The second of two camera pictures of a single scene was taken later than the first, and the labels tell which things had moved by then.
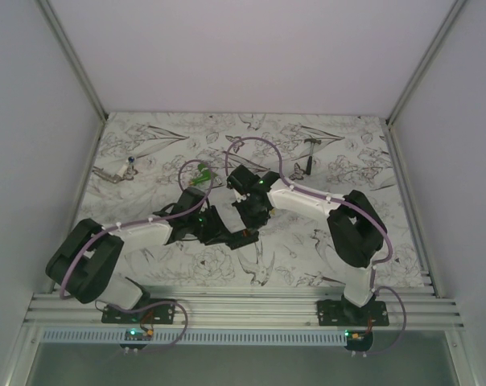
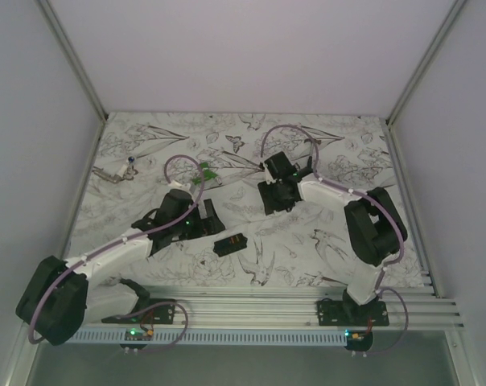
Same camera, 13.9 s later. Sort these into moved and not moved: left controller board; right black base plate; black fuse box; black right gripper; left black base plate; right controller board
Moved: black right gripper; black fuse box
Not moved: right black base plate; left controller board; right controller board; left black base plate
